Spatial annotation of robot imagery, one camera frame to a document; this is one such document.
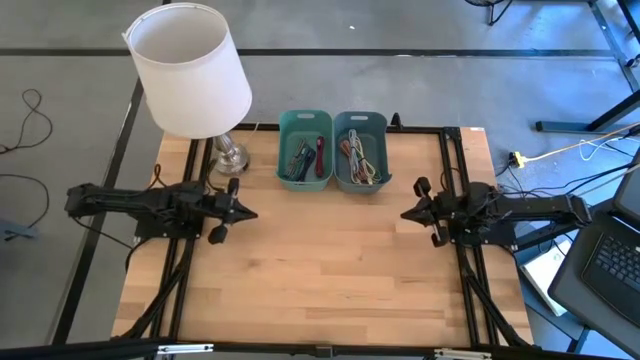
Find black desk leg frame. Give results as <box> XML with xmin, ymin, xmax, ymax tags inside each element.
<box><xmin>534</xmin><ymin>0</ymin><xmax>640</xmax><ymax>134</ymax></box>

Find white book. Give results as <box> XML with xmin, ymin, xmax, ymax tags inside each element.
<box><xmin>519</xmin><ymin>238</ymin><xmax>571</xmax><ymax>317</ymax></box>

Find white lamp cord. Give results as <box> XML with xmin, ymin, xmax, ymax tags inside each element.
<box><xmin>243</xmin><ymin>122</ymin><xmax>261</xmax><ymax>149</ymax></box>

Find teal plastic bin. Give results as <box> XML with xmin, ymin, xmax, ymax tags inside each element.
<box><xmin>275</xmin><ymin>109</ymin><xmax>335</xmax><ymax>194</ymax></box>

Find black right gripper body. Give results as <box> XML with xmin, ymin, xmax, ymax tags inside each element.
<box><xmin>414</xmin><ymin>176</ymin><xmax>454</xmax><ymax>249</ymax></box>

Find black laptop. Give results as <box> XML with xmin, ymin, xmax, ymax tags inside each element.
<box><xmin>547</xmin><ymin>208</ymin><xmax>640</xmax><ymax>357</ymax></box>

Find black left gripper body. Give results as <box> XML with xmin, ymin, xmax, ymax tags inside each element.
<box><xmin>204</xmin><ymin>178</ymin><xmax>241</xmax><ymax>246</ymax></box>

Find dark monitor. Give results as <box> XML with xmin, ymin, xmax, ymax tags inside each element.
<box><xmin>612</xmin><ymin>162</ymin><xmax>640</xmax><ymax>224</ymax></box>

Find white lamp shade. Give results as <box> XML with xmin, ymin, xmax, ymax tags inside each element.
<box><xmin>122</xmin><ymin>1</ymin><xmax>253</xmax><ymax>140</ymax></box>

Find blue-grey floor object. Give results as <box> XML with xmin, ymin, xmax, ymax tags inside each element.
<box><xmin>0</xmin><ymin>218</ymin><xmax>41</xmax><ymax>242</ymax></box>

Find grey-blue plastic bin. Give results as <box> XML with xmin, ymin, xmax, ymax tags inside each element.
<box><xmin>332</xmin><ymin>110</ymin><xmax>393</xmax><ymax>195</ymax></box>

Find black frame crossbar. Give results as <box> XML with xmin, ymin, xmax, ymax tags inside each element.
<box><xmin>0</xmin><ymin>338</ymin><xmax>640</xmax><ymax>360</ymax></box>

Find teal braided USB cable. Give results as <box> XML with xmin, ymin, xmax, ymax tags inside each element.
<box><xmin>282</xmin><ymin>147</ymin><xmax>302</xmax><ymax>180</ymax></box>

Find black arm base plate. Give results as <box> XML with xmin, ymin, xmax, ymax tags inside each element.
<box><xmin>449</xmin><ymin>219</ymin><xmax>519</xmax><ymax>250</ymax></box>
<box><xmin>133</xmin><ymin>199</ymin><xmax>206</xmax><ymax>241</ymax></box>

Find black aluminium table frame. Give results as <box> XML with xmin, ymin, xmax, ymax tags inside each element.
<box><xmin>112</xmin><ymin>122</ymin><xmax>534</xmax><ymax>351</ymax></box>

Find black stand leg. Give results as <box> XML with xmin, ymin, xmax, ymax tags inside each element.
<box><xmin>464</xmin><ymin>0</ymin><xmax>514</xmax><ymax>27</ymax></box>

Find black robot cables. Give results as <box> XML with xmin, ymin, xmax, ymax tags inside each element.
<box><xmin>494</xmin><ymin>162</ymin><xmax>640</xmax><ymax>226</ymax></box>

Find purple braided USB cable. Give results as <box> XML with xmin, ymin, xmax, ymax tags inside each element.
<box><xmin>295</xmin><ymin>146</ymin><xmax>317</xmax><ymax>183</ymax></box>

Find silver metal bracket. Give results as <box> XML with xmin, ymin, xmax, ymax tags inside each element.
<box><xmin>432</xmin><ymin>347</ymin><xmax>493</xmax><ymax>360</ymax></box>
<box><xmin>156</xmin><ymin>342</ymin><xmax>215</xmax><ymax>357</ymax></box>

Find yellow extension cord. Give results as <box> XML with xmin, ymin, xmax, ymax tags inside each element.
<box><xmin>524</xmin><ymin>122</ymin><xmax>640</xmax><ymax>164</ymax></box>

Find black floor cable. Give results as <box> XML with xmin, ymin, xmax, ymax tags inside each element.
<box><xmin>0</xmin><ymin>173</ymin><xmax>51</xmax><ymax>231</ymax></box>
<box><xmin>0</xmin><ymin>88</ymin><xmax>54</xmax><ymax>154</ymax></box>

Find silver lamp base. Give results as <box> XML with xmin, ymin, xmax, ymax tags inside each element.
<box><xmin>211</xmin><ymin>132</ymin><xmax>251</xmax><ymax>177</ymax></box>

